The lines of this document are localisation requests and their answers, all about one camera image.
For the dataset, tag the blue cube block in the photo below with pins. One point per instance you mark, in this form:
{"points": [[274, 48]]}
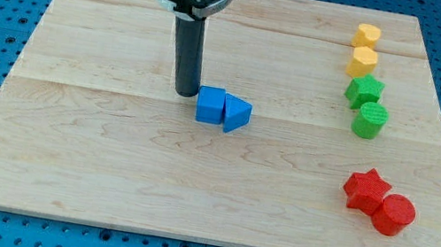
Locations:
{"points": [[210, 105]]}

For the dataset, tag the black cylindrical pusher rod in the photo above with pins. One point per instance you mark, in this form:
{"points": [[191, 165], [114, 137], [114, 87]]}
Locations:
{"points": [[189, 40]]}

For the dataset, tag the blue triangle block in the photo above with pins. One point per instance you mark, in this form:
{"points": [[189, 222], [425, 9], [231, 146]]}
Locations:
{"points": [[237, 113]]}

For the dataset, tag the light wooden board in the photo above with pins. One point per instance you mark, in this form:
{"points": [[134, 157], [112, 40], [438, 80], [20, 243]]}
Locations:
{"points": [[92, 131]]}

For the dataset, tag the green star block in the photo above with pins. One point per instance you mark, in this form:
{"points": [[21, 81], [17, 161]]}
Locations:
{"points": [[364, 89]]}

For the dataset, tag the green cylinder block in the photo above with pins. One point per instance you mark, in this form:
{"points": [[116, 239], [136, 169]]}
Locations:
{"points": [[370, 120]]}

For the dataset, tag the yellow hexagon block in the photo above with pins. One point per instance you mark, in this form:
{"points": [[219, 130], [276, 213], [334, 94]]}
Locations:
{"points": [[363, 62]]}

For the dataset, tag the red star block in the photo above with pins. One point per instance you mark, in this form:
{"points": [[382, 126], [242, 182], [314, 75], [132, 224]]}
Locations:
{"points": [[365, 191]]}

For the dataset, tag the yellow heart block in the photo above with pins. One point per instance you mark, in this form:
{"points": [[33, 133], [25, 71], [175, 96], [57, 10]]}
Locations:
{"points": [[366, 35]]}

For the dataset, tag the red cylinder block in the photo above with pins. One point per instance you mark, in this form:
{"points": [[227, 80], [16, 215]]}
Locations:
{"points": [[394, 214]]}

